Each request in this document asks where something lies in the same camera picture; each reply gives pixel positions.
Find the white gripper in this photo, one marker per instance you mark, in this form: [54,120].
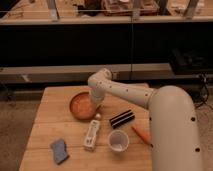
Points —
[97,96]

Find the orange ceramic bowl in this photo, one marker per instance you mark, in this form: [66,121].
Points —
[81,106]

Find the white plastic bottle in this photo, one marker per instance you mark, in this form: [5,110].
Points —
[91,135]

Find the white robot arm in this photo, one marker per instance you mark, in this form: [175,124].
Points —
[174,129]

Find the black striped box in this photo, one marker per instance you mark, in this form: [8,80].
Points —
[121,119]

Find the clear plastic cup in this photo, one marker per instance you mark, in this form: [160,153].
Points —
[118,141]

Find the orange carrot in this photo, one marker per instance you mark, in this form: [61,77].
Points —
[142,134]

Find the blue sponge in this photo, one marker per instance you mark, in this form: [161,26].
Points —
[60,153]

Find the black equipment box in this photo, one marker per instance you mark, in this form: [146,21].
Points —
[191,62]

